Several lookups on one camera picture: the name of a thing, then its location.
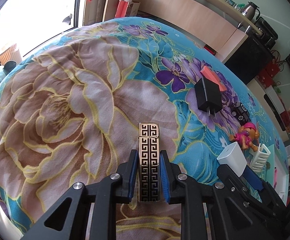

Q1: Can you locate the gold patterned lighter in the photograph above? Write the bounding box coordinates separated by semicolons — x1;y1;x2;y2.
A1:
138;123;161;202

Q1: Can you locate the black power adapter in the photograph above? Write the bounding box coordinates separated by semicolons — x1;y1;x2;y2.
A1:
194;77;223;116

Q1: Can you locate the white shallow tray box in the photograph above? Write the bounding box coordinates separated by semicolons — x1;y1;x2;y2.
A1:
266;144;289;205

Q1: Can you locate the floral blanket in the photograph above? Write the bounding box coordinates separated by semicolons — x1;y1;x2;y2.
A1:
0;17;285;233

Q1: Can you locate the black toy car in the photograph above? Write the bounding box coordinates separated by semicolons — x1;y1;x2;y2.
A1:
231;101;250;126

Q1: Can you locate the pink toy dog figure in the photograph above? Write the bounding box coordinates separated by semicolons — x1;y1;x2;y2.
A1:
229;122;259;152

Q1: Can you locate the red gift bag on floor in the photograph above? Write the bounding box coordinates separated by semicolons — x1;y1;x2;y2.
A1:
114;0;140;18

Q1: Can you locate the wooden curved desk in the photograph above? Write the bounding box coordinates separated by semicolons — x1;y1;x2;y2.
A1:
102;0;263;65

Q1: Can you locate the steel thermos jug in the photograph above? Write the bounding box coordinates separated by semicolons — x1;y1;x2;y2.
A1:
240;2;261;21

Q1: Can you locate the white tv stand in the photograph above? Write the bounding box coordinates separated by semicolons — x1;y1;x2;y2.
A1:
247;79;290;141

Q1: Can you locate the black coffee machine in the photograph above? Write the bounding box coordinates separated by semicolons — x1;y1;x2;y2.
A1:
255;17;278;49

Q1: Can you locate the black cabinet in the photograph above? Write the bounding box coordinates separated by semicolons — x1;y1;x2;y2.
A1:
225;35;274;85

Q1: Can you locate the orange blue eraser block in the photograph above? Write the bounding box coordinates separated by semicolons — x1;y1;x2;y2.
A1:
200;66;227;93

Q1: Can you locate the white power adapter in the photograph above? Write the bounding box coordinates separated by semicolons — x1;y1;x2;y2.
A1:
217;141;247;177

